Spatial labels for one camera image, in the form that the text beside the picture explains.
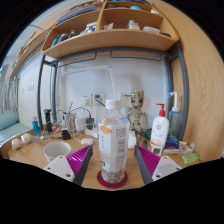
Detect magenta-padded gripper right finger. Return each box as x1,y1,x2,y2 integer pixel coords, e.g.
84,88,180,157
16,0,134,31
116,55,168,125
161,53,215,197
133,144,183,186

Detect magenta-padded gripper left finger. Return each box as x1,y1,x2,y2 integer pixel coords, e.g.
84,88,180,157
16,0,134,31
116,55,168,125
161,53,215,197
43,144,95,187

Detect clear plastic water bottle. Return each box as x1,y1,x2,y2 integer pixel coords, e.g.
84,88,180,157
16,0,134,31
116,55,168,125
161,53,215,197
97,98,131,184

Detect white cup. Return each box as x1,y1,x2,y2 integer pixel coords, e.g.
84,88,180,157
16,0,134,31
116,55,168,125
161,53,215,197
43,141,72,163

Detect white tissue pack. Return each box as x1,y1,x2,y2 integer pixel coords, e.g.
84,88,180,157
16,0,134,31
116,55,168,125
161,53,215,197
127,130,138,150

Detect small dark blue bottle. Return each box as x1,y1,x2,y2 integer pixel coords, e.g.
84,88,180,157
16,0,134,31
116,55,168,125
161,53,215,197
164,134,180,151

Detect small black charger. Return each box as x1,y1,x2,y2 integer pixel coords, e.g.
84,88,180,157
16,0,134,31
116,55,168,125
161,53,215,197
61,128,72,140

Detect flat round red coaster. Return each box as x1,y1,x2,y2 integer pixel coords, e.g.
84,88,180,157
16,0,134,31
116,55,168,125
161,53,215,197
96,169,129,190

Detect white red pump bottle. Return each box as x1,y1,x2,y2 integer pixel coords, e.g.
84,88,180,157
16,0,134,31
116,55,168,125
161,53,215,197
149,103,170,156

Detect white power strip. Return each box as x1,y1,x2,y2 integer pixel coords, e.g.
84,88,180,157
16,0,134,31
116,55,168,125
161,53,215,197
74,116,98,132

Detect green packet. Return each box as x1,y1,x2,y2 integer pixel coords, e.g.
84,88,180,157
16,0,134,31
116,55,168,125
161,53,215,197
181,152,201,164

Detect tree creature figurine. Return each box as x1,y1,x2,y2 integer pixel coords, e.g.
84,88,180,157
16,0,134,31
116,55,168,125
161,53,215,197
127,89,149,134

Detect blue spray bottle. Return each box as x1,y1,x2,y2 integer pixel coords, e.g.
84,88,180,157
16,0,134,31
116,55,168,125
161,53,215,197
167,91,183,141

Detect black electric shaver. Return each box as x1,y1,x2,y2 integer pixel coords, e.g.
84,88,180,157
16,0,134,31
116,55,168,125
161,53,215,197
43,108,54,133

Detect small blue white-capped bottle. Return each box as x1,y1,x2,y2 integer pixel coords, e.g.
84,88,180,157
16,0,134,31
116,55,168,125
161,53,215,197
31,115,40,136

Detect small white round object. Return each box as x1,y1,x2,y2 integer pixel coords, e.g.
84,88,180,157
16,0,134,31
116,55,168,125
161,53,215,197
20,133,34,144
11,138,22,150

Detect bed with teal sheet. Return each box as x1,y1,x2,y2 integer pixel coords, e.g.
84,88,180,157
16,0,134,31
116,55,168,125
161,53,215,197
0,109,33,146

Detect wooden wardrobe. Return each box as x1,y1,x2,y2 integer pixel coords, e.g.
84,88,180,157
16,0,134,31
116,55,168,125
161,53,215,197
149,0,224,163

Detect wooden bunk bed board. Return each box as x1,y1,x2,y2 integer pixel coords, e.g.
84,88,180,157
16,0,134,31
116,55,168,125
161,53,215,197
9,29,51,81

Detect wooden shelf unit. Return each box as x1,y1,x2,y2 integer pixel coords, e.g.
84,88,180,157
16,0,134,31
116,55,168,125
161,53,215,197
40,0,180,61

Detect white wall socket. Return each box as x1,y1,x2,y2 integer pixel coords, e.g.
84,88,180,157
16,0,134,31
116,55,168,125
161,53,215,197
120,92,133,107
94,93,107,106
81,94,93,107

